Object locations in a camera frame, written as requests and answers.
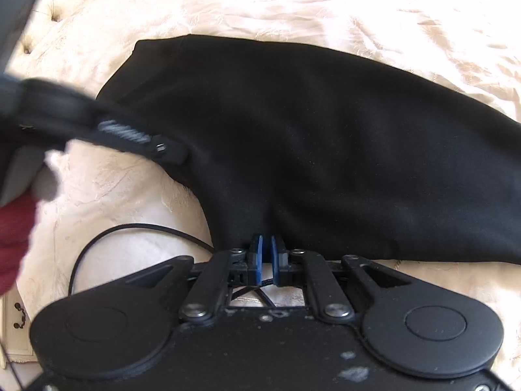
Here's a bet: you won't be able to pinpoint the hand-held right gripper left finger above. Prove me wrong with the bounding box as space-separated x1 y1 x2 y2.
126 234 266 322

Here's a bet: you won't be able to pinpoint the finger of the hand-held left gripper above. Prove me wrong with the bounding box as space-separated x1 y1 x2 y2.
93 108 189 166

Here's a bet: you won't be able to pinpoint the cream bedside cabinet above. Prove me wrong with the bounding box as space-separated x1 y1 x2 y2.
0 292 36 364

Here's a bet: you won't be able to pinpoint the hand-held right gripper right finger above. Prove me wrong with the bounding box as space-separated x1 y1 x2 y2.
270 234 413 319

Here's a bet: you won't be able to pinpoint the person's left hand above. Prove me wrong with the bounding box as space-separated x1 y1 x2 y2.
35 149 63 203

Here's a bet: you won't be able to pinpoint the black cable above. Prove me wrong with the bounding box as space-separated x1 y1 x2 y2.
68 223 217 296

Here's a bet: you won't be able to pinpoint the black pants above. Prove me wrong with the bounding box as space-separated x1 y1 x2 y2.
95 35 521 264

